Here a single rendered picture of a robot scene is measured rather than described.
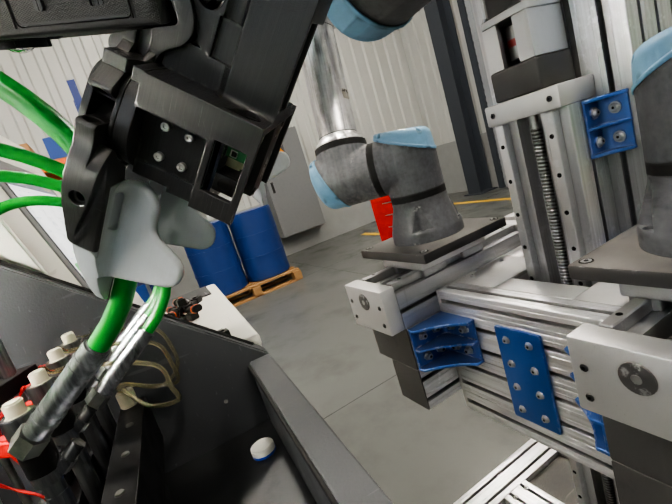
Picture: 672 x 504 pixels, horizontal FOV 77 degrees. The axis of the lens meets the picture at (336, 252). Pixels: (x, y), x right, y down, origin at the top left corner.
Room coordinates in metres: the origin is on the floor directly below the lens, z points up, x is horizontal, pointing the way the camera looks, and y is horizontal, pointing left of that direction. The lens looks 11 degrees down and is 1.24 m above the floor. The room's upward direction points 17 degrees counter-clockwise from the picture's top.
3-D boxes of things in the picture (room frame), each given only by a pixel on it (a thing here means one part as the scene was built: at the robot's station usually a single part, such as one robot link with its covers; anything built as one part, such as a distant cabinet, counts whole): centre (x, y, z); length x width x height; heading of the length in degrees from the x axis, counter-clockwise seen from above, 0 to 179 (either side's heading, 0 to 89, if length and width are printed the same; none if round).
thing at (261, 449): (0.62, 0.21, 0.84); 0.04 x 0.04 x 0.01
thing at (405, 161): (0.88, -0.19, 1.20); 0.13 x 0.12 x 0.14; 69
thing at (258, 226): (5.38, 1.22, 0.51); 1.20 x 0.85 x 1.02; 113
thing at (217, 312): (1.06, 0.41, 0.96); 0.70 x 0.22 x 0.03; 20
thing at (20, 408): (0.35, 0.31, 1.11); 0.02 x 0.02 x 0.03
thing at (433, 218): (0.88, -0.20, 1.09); 0.15 x 0.15 x 0.10
